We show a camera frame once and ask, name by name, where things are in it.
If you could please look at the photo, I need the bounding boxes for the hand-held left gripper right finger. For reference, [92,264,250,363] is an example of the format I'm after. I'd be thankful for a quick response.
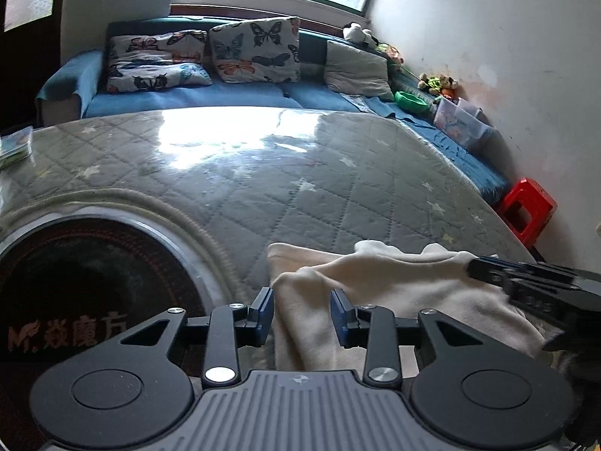
[330,288,484,388]

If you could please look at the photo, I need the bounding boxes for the round black inset cooktop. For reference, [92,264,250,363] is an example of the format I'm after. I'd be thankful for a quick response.
[0,216,226,451]

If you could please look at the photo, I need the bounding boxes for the small plush toy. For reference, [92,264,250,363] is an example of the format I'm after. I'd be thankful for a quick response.
[378,43,405,64]

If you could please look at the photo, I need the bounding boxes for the green bowl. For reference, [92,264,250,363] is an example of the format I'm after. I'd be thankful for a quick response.
[394,90,430,112]

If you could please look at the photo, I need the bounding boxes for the grey cushion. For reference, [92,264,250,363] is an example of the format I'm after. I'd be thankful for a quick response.
[324,40,395,101]

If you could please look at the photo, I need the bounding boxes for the red plastic stool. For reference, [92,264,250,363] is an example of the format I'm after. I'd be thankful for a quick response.
[497,177,558,250]

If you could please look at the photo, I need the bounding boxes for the panda plush toy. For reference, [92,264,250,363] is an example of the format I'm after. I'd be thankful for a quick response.
[343,22,379,50]

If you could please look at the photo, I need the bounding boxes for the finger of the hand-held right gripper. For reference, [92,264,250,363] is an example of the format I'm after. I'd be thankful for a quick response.
[467,254,515,288]

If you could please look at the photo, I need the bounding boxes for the cream sweatshirt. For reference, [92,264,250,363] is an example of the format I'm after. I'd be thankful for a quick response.
[267,239,569,379]

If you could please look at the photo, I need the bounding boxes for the brown plush toys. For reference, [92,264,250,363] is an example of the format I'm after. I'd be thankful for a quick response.
[418,73,460,99]

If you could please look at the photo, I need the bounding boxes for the clear plastic storage box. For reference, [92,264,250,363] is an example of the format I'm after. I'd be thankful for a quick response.
[432,96,496,153]

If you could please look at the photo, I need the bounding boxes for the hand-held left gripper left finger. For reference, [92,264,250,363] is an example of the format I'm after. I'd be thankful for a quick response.
[119,286,275,388]

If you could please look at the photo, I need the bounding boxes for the dark wooden door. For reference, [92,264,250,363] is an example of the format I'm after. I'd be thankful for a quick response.
[0,0,64,127]

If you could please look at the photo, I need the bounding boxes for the blue sofa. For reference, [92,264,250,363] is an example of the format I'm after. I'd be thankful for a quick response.
[35,16,510,207]

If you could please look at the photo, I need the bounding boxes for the large butterfly print pillow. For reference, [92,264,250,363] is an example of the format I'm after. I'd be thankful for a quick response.
[209,16,301,84]

